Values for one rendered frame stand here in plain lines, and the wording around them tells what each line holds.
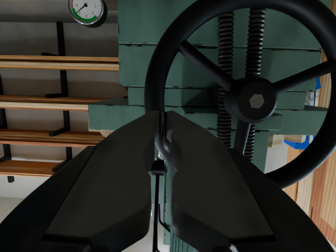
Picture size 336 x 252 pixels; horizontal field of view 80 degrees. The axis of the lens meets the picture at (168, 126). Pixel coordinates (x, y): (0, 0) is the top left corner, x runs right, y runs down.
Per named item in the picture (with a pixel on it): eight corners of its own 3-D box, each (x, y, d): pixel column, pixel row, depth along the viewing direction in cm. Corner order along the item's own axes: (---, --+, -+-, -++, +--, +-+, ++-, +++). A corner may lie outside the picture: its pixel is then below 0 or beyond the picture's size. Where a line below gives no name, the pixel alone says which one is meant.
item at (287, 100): (307, 92, 45) (304, 109, 46) (263, 89, 66) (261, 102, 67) (127, 86, 45) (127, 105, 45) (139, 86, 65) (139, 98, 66)
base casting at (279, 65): (325, 49, 43) (317, 92, 45) (235, 69, 100) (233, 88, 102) (115, 43, 43) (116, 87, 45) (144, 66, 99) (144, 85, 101)
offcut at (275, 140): (256, 130, 51) (255, 143, 52) (273, 134, 47) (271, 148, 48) (266, 129, 53) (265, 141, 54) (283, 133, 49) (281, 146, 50)
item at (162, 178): (165, 171, 85) (164, 204, 88) (165, 163, 93) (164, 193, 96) (145, 171, 84) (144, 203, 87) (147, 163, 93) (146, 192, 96)
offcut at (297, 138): (303, 128, 55) (301, 143, 56) (307, 126, 58) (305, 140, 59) (285, 125, 59) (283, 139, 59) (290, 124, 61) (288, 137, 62)
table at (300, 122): (400, 117, 37) (391, 149, 38) (295, 103, 67) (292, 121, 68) (65, 108, 36) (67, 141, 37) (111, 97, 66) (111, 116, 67)
